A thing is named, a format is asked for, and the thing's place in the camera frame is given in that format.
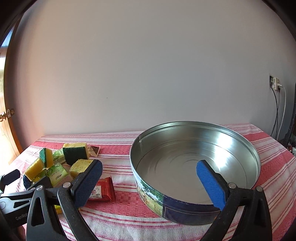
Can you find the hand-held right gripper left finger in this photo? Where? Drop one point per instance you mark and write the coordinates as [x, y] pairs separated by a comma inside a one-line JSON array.
[[90, 183]]

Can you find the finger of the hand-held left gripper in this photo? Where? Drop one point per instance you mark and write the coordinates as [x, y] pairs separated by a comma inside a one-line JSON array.
[[26, 182], [10, 177]]

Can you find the white wall socket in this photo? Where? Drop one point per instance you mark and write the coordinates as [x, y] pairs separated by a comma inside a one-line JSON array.
[[274, 82]]

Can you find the red white striped tablecloth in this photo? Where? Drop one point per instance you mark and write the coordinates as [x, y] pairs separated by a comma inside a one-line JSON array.
[[122, 208]]

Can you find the red snack packet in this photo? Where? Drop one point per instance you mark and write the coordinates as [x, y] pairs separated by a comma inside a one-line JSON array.
[[106, 190]]

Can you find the dark object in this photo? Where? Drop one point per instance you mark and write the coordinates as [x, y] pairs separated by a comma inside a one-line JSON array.
[[290, 136]]

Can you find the brass door knob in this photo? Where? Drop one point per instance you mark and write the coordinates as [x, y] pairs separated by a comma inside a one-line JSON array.
[[2, 116]]

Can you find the round metal cookie tin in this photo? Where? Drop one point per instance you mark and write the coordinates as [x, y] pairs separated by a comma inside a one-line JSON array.
[[175, 162]]

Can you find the yellow green sponge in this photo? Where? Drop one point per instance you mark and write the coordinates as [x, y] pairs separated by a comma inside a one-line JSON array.
[[47, 157], [34, 169], [79, 168], [74, 154]]

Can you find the metal door latch plate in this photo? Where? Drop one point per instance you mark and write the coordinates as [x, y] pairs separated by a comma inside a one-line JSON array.
[[10, 112]]

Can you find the brown sachet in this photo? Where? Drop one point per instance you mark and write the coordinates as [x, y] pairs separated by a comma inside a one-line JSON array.
[[94, 150]]

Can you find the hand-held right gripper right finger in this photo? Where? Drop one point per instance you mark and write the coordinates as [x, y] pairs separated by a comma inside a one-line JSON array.
[[211, 183]]

